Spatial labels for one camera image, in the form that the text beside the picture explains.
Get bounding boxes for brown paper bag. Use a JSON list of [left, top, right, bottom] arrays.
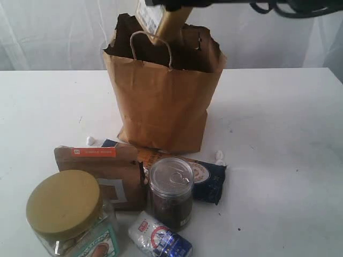
[[103, 13, 226, 154]]

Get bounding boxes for dark jar with metal lid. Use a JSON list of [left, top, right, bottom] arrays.
[[148, 157, 194, 230]]

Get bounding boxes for yellow grain bottle white cap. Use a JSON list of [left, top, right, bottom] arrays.
[[135, 0, 192, 43]]

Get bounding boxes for clear jar with gold lid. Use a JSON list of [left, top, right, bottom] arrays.
[[26, 170, 120, 256]]

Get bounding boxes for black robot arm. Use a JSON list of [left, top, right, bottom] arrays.
[[145, 0, 342, 19]]

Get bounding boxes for small white foam piece right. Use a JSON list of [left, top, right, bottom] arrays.
[[215, 150, 226, 166]]

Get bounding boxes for small white foam piece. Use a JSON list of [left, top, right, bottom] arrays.
[[86, 136, 96, 146], [215, 150, 226, 166]]

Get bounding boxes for spaghetti packet blue and orange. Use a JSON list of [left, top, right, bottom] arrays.
[[98, 148, 227, 210]]

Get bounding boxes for brown paper pouch orange label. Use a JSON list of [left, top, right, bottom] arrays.
[[54, 142, 147, 211]]

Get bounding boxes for small white foam piece left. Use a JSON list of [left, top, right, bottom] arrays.
[[86, 136, 96, 146]]

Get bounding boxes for white blue sugar packet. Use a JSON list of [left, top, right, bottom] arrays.
[[128, 211, 193, 257]]

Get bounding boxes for white backdrop curtain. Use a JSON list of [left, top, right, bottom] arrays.
[[1, 1, 342, 77]]

